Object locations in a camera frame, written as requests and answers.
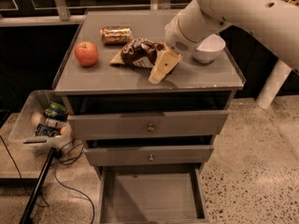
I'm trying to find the middle grey drawer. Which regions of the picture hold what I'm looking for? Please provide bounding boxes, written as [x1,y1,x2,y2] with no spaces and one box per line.
[85,145,214,166]

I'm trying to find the top grey drawer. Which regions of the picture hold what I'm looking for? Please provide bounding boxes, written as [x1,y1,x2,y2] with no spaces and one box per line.
[68,110,229,140]

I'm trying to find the red apple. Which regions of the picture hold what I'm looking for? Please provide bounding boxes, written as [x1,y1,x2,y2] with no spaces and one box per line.
[75,42,99,67]

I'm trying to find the clear plastic bin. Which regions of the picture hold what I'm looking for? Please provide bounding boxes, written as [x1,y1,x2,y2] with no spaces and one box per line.
[8,90,74,153]

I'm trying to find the black pole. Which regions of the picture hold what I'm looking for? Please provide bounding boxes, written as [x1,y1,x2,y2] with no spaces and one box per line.
[19,147,57,224]

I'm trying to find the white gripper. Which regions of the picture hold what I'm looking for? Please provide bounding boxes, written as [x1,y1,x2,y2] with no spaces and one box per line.
[149,14,200,84]

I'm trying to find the blue snack bag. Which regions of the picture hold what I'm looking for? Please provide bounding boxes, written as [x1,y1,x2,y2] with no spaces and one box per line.
[35,123,61,137]

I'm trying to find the grey drawer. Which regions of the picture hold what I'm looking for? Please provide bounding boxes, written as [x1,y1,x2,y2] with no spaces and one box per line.
[85,145,214,166]
[98,164,210,224]
[68,110,229,140]

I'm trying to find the gold soda can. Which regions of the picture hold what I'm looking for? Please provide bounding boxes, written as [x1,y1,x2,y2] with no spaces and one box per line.
[100,26,133,45]

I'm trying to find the green snack bag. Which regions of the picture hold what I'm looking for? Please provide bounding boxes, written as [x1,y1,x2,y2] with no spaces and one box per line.
[43,102,67,120]

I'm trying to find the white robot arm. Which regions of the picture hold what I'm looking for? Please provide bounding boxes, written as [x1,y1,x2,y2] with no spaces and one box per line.
[149,0,299,84]

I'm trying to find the white bottle in bin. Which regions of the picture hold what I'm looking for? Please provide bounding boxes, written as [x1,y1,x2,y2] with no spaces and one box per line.
[31,112,66,129]

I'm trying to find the brown chip bag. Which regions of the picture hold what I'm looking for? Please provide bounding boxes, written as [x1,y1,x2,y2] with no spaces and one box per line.
[109,38,169,69]

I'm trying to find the white bowl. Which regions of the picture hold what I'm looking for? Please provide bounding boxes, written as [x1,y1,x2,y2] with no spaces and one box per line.
[193,35,226,63]

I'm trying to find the bottom grey drawer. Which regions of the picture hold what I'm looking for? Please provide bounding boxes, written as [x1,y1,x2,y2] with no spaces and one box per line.
[98,164,210,224]

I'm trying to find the white diagonal post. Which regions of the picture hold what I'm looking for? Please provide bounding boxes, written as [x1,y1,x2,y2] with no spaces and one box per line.
[256,59,292,109]

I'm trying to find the grey drawer cabinet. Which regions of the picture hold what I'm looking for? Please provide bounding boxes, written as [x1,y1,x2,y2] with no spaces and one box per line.
[53,10,245,224]

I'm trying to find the black cable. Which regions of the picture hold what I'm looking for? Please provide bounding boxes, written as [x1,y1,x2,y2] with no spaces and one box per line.
[0,134,50,208]

